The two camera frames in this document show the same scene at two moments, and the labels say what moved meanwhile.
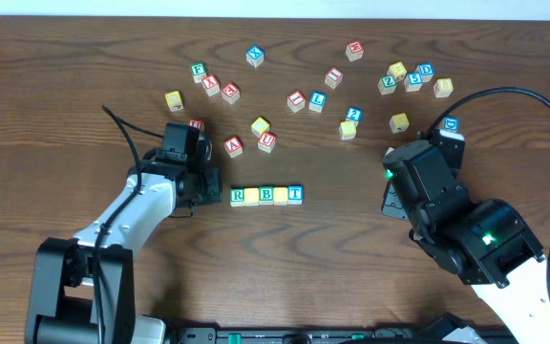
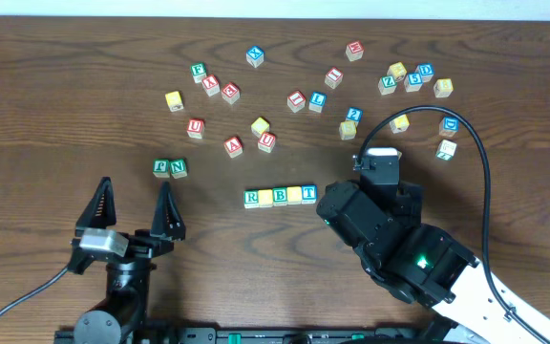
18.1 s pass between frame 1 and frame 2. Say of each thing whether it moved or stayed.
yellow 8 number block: stayed
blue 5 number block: stayed
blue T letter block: moved
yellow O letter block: moved
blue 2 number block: stayed
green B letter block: moved
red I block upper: stayed
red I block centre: stayed
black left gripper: moved
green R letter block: moved
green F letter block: stayed
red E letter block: stayed
